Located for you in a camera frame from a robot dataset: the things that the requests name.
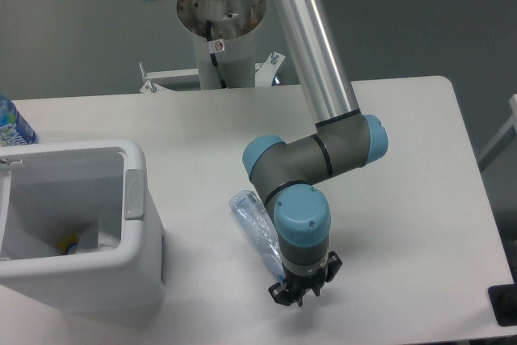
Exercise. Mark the black clamp at table edge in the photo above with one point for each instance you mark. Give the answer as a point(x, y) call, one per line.
point(503, 301)

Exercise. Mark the crushed clear plastic bottle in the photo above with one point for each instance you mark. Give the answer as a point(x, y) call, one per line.
point(256, 224)

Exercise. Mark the white frame at right edge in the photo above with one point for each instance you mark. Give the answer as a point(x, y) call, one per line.
point(500, 140)

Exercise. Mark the white metal table frame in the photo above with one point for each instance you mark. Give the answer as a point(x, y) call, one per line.
point(276, 70)

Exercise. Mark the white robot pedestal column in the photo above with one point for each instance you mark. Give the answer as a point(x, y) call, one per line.
point(226, 46)

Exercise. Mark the colourful snack package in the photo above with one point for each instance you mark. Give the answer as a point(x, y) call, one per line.
point(66, 244)

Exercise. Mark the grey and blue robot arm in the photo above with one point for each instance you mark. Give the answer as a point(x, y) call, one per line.
point(285, 174)

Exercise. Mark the white plastic trash can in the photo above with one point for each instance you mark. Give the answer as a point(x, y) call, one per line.
point(50, 191)

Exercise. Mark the clear plastic wrapper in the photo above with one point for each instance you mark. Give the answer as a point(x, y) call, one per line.
point(100, 236)

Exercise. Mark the blue labelled water bottle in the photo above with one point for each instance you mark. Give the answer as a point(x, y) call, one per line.
point(15, 130)

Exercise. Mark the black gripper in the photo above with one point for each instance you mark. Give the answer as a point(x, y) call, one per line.
point(291, 290)

